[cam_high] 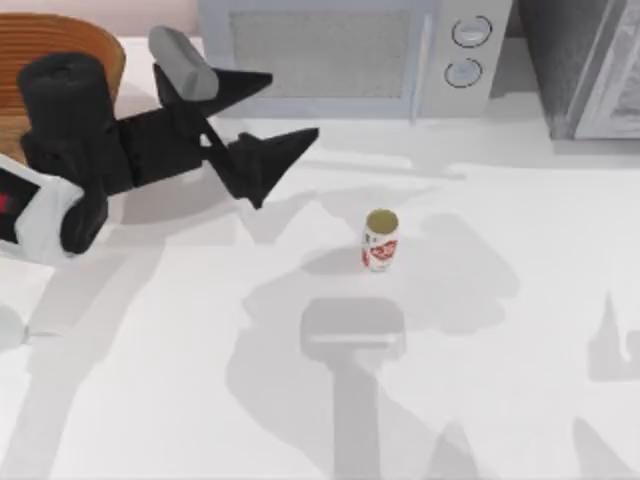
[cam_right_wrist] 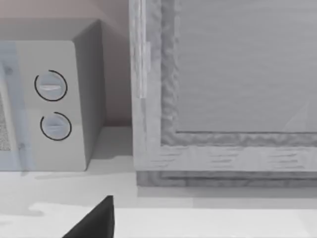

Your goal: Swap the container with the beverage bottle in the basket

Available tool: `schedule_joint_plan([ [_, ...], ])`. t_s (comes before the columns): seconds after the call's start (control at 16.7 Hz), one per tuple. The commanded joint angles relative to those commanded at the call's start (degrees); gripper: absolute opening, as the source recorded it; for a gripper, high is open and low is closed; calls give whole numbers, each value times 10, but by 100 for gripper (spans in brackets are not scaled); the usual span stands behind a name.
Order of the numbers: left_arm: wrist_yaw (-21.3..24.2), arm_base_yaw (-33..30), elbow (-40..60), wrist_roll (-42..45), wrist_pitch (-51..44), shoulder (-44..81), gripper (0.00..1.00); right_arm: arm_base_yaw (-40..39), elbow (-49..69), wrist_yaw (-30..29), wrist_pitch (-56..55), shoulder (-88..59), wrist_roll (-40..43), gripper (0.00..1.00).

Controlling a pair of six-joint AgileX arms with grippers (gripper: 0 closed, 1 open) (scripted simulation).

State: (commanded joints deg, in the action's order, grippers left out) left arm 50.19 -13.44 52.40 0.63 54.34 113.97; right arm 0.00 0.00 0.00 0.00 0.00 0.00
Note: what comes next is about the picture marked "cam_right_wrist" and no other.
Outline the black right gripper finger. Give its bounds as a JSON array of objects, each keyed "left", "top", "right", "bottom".
[{"left": 61, "top": 195, "right": 115, "bottom": 238}]

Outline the grey wooden cabinet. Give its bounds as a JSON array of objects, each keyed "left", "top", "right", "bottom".
[{"left": 128, "top": 0, "right": 317, "bottom": 188}]

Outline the pale microwave oven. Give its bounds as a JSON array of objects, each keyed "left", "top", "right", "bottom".
[{"left": 0, "top": 19, "right": 107, "bottom": 172}]

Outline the round microwave knob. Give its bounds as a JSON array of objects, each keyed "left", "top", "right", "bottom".
[
  {"left": 40, "top": 112, "right": 72, "bottom": 141},
  {"left": 34, "top": 69, "right": 68, "bottom": 102}
]

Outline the microwave oven door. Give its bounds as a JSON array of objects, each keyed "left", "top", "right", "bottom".
[{"left": 0, "top": 41, "right": 34, "bottom": 172}]

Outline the grey cabinet door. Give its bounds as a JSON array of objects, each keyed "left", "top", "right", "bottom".
[{"left": 128, "top": 0, "right": 317, "bottom": 172}]

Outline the pale metal door handle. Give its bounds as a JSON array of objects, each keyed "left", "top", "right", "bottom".
[{"left": 135, "top": 0, "right": 152, "bottom": 99}]

